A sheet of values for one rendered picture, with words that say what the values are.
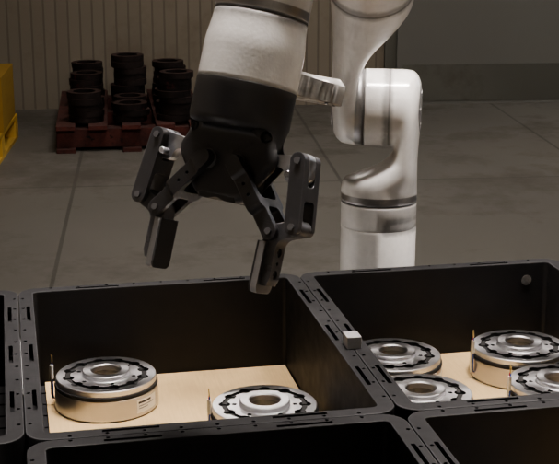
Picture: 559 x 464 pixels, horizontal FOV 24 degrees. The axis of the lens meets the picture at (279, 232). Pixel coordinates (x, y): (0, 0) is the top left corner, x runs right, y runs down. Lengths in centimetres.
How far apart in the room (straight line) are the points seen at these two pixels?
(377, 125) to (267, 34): 63
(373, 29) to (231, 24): 50
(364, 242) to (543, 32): 673
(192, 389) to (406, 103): 42
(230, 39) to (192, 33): 704
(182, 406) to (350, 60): 43
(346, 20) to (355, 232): 28
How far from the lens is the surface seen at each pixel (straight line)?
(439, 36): 813
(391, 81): 158
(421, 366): 139
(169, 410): 137
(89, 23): 800
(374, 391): 114
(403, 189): 159
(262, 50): 96
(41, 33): 802
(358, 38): 147
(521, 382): 137
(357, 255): 161
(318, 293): 140
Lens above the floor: 135
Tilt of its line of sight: 15 degrees down
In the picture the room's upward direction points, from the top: straight up
